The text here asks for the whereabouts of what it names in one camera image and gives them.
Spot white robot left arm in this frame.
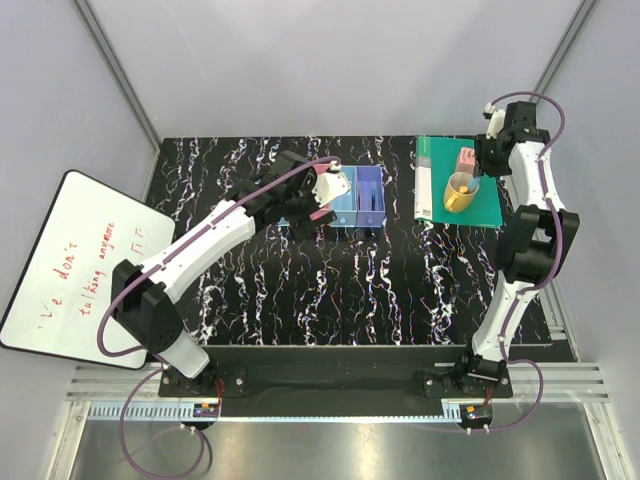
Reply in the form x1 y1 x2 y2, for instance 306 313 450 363
97 151 350 396

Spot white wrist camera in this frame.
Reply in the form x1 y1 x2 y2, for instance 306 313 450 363
311 171 351 207
483 102 506 139

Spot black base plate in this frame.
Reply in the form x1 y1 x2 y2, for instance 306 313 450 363
159 346 531 408

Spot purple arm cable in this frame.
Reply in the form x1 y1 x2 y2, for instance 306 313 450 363
97 157 344 475
459 91 569 432

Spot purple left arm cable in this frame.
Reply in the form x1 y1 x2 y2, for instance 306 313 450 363
97 157 344 475

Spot pink cube box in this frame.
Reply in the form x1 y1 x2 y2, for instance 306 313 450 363
455 147 476 175

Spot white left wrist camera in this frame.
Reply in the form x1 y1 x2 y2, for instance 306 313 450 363
311 171 351 207

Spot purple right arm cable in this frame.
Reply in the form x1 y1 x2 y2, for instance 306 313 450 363
459 91 569 432

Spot whiteboard with red writing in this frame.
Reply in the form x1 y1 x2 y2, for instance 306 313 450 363
1 170 175 370

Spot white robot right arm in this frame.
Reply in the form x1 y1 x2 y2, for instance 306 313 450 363
452 92 580 397

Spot yellow mug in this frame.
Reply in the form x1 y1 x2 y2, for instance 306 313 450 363
443 172 479 213

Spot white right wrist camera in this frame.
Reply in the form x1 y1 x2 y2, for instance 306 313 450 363
483 102 506 139

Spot aluminium cable duct rail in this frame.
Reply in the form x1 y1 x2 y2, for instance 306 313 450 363
88 399 461 423

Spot light blue drawer box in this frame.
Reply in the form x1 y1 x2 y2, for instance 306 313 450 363
330 166 358 228

